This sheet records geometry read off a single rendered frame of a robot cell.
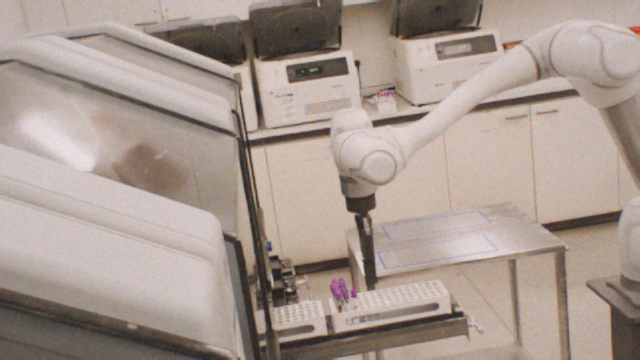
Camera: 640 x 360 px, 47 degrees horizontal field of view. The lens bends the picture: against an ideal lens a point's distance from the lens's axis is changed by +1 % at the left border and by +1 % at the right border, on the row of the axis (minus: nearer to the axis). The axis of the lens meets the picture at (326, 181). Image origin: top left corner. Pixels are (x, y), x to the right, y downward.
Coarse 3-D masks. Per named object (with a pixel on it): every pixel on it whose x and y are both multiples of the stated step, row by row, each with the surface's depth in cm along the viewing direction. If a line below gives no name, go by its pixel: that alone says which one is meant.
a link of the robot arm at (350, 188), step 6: (342, 180) 172; (348, 180) 171; (354, 180) 170; (342, 186) 173; (348, 186) 171; (354, 186) 171; (360, 186) 171; (366, 186) 171; (342, 192) 174; (348, 192) 172; (354, 192) 171; (360, 192) 171; (366, 192) 171; (372, 192) 172; (354, 198) 173
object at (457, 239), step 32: (384, 224) 250; (416, 224) 246; (448, 224) 241; (480, 224) 237; (512, 224) 233; (352, 256) 251; (384, 256) 222; (416, 256) 218; (448, 256) 215; (480, 256) 212; (512, 256) 211; (352, 288) 255; (512, 288) 261; (480, 352) 264; (512, 352) 262
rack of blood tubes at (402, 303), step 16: (400, 288) 188; (416, 288) 186; (432, 288) 185; (368, 304) 182; (384, 304) 181; (400, 304) 179; (416, 304) 179; (432, 304) 189; (448, 304) 180; (336, 320) 178; (352, 320) 182; (368, 320) 181; (384, 320) 179; (400, 320) 180
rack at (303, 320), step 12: (276, 312) 184; (288, 312) 182; (300, 312) 183; (312, 312) 181; (276, 324) 177; (288, 324) 177; (300, 324) 177; (312, 324) 178; (324, 324) 178; (288, 336) 182; (300, 336) 178; (312, 336) 178
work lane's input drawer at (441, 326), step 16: (416, 320) 180; (432, 320) 180; (448, 320) 180; (464, 320) 180; (320, 336) 178; (336, 336) 178; (352, 336) 179; (368, 336) 178; (384, 336) 179; (400, 336) 179; (416, 336) 180; (432, 336) 180; (448, 336) 181; (288, 352) 177; (304, 352) 177; (320, 352) 178; (336, 352) 178; (352, 352) 179
